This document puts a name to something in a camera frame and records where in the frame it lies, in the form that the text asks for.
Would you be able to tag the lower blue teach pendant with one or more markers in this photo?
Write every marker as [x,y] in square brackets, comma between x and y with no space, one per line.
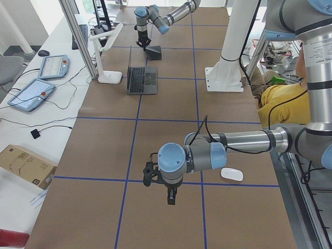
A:
[32,95]

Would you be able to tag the person in yellow shirt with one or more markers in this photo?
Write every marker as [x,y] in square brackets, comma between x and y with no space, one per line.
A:
[281,103]

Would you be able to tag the aluminium frame post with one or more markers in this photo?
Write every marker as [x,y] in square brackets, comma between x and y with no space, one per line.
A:
[74,27]

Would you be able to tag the black computer mouse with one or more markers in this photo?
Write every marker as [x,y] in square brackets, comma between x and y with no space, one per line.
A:
[43,53]

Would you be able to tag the small black square puck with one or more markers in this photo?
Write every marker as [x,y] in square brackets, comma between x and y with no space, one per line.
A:
[35,133]

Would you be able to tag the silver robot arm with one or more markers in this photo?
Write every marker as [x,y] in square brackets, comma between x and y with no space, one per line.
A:
[146,14]
[310,22]

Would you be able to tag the grey laptop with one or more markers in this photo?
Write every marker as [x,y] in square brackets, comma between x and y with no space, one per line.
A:
[141,80]

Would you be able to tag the black mouse pad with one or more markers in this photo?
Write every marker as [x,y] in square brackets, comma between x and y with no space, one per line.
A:
[153,52]

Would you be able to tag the cardboard box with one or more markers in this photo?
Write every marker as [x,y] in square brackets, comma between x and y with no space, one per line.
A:
[28,165]

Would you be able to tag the upper blue teach pendant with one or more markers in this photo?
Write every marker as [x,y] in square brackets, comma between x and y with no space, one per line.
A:
[54,67]

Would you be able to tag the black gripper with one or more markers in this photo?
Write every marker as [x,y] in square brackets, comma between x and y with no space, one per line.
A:
[170,185]
[142,35]

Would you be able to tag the white desk lamp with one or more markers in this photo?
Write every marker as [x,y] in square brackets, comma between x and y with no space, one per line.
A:
[106,77]

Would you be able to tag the blue teach pendant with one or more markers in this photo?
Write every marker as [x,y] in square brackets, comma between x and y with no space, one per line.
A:
[32,95]
[54,67]

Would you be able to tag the red cylinder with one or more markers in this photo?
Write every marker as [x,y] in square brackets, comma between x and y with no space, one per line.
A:
[15,239]

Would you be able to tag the white computer mouse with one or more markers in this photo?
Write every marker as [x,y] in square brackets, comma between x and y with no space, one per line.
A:
[232,174]

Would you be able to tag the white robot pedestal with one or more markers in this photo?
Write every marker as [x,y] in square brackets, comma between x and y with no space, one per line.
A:
[225,76]

